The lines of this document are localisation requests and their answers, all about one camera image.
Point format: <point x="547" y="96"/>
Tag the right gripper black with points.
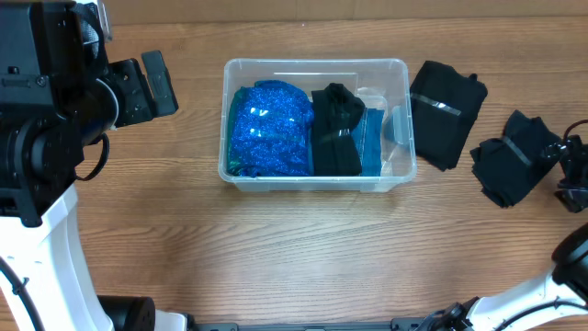
<point x="571" y="166"/>

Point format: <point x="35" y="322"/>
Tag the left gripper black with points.
<point x="129" y="77"/>

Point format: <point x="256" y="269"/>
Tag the black cloth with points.
<point x="509" y="167"/>
<point x="445" y="105"/>
<point x="337" y="112"/>

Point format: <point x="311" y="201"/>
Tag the blue green sequin cloth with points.
<point x="269" y="131"/>

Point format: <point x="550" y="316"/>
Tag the blue denim jeans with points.
<point x="367" y="138"/>

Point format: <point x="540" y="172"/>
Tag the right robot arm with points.
<point x="559" y="292"/>

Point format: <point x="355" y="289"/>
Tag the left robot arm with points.
<point x="59" y="94"/>

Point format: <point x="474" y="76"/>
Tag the clear plastic storage bin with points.
<point x="382" y="84"/>

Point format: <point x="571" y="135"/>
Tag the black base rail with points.
<point x="396" y="324"/>

